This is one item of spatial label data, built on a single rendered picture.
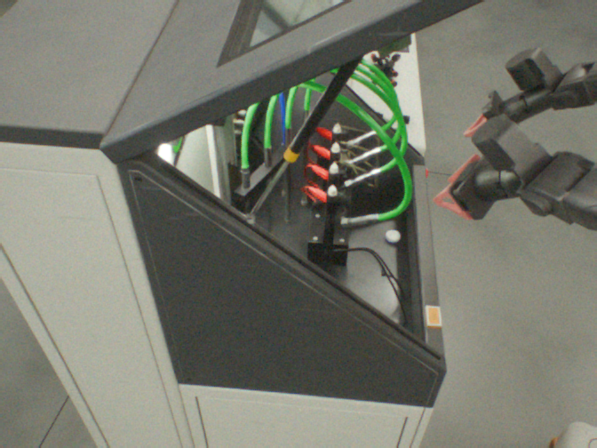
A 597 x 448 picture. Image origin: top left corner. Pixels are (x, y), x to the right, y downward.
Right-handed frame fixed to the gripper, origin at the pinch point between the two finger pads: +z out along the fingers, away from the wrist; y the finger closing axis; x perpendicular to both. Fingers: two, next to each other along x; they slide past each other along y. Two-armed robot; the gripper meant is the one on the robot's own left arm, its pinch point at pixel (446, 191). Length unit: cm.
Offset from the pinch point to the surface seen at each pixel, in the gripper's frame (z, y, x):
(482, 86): 189, -214, 72
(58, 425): 150, 83, 12
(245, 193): 44.3, 11.0, -17.1
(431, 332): 21.4, 9.7, 28.7
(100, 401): 73, 64, -2
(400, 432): 38, 25, 49
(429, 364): 15.7, 17.5, 28.7
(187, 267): 21.2, 37.1, -19.7
